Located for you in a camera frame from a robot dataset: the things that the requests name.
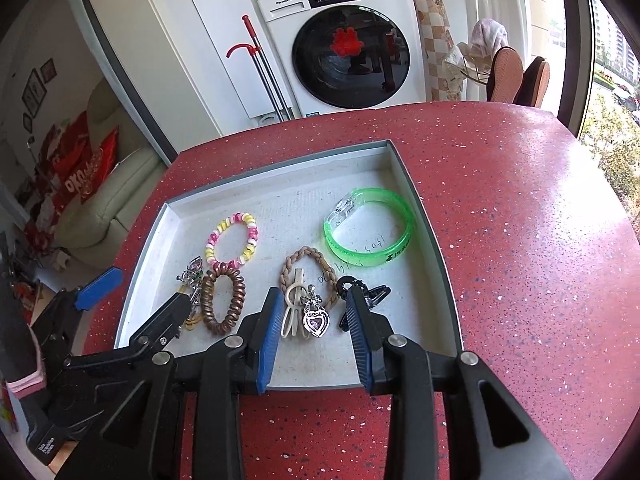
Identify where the beige hair clip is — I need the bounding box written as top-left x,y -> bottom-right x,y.
280,267 -> 313,338

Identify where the pink towel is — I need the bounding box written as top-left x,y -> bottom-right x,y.
470,17 -> 508,58

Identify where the dark window frame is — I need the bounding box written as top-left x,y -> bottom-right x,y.
552,0 -> 598,138

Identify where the pink yellow bead bracelet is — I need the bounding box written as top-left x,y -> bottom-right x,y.
204,212 -> 259,270

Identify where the white tray with grey rim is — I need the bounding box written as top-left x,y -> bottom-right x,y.
114,140 -> 463,393

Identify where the bronze spiral hair tie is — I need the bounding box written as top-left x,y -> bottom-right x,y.
200,267 -> 247,337

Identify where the red handled mop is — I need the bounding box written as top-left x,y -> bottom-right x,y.
225,15 -> 293,123

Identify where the green translucent bangle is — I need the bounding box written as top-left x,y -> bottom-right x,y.
323,187 -> 416,272

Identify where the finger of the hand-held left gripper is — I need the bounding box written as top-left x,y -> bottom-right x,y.
30,266 -> 124,346
64,292 -> 202,370

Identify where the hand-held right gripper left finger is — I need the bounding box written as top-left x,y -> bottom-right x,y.
57,287 -> 286,480

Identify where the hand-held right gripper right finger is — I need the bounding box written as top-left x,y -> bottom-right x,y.
345,285 -> 573,480

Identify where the red cushion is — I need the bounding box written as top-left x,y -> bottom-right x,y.
35,110 -> 121,206

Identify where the black hair clip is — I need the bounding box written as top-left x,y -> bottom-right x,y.
335,275 -> 392,332

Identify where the dark door frame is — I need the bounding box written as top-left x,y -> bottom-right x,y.
70,0 -> 181,166

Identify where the cream leather sofa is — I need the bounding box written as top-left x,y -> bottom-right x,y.
52,80 -> 166,268

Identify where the checkered hanging cloth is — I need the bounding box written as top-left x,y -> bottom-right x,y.
412,0 -> 463,103

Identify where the brown soled shoe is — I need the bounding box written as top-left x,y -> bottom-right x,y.
487,46 -> 525,103
515,56 -> 551,109

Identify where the brown braided hair tie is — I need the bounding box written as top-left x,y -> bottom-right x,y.
280,246 -> 340,321

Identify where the silver heart pendant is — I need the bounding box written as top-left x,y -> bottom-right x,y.
300,284 -> 335,339

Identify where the white cabinet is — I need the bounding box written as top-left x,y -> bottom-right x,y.
75,0 -> 301,166

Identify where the silver charm keychain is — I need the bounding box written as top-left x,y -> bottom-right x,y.
176,256 -> 207,332

